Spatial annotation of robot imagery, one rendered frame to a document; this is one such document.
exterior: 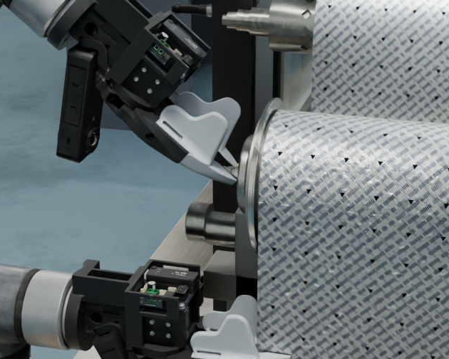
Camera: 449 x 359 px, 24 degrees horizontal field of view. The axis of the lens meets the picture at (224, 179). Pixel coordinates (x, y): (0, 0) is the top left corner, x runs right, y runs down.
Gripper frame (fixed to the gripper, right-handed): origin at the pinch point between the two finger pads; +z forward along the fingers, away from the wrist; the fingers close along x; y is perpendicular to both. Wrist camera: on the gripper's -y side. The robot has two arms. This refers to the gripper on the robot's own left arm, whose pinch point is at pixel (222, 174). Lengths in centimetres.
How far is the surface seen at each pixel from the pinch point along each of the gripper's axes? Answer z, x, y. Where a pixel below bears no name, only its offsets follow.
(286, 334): 14.3, -4.3, -5.6
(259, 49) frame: -5.5, 35.0, -1.2
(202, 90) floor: -16, 413, -176
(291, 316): 13.4, -4.3, -3.8
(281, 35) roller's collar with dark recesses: -4.5, 23.8, 5.8
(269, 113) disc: -0.7, 0.2, 7.6
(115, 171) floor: -18, 294, -178
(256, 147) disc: 0.4, -3.6, 6.0
